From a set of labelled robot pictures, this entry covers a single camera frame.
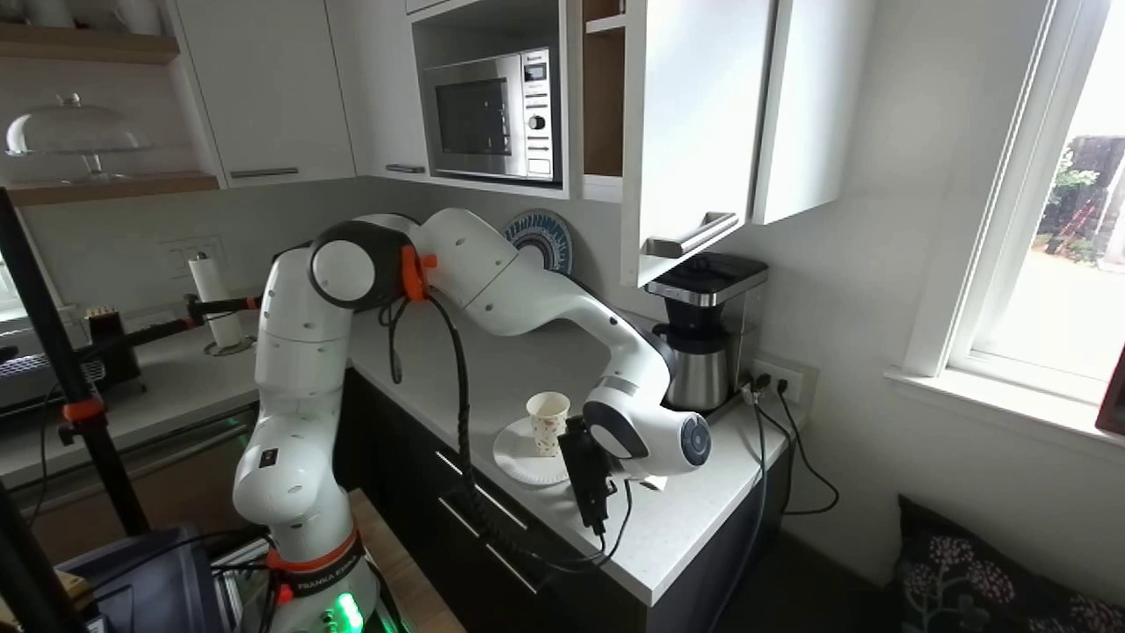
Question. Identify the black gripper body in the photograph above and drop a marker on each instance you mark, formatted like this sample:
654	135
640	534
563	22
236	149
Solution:
585	452

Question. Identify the dotted white paper cup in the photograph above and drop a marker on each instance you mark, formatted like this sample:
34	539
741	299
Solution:
545	421

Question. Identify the white paper plate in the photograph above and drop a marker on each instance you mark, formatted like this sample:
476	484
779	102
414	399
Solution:
524	460

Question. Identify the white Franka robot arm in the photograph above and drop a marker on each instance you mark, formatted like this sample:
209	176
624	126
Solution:
495	281

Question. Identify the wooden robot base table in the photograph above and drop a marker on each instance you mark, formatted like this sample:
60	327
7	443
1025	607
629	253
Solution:
409	573

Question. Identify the dark lower drawer cabinet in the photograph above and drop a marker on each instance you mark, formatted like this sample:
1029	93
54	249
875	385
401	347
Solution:
470	514

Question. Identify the white open cabinet door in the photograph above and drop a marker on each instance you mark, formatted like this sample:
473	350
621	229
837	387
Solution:
699	116

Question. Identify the white closed cabinet door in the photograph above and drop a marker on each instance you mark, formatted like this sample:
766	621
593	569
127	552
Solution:
809	106

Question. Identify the stainless steel coffee carafe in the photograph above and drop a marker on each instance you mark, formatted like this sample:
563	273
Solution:
695	370

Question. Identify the steel drip coffee maker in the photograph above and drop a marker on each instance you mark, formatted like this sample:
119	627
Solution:
704	292

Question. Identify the blue patterned decorative plate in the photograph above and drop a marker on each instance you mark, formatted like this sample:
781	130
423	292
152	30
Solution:
551	239

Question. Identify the silver microwave oven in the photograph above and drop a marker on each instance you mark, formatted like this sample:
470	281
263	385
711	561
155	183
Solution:
486	116

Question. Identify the dark patterned cushion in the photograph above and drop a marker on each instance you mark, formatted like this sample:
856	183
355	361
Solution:
998	581

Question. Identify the black tripod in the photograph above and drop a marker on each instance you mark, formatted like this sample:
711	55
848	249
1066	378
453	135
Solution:
64	363

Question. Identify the bright window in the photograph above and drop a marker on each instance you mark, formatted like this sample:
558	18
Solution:
1056	197

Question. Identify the glass cake dome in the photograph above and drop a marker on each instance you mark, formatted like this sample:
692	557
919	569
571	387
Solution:
72	126

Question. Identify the white wall socket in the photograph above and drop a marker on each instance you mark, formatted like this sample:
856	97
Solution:
781	380

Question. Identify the wooden wall shelf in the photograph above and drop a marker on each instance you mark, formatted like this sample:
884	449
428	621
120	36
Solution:
92	47

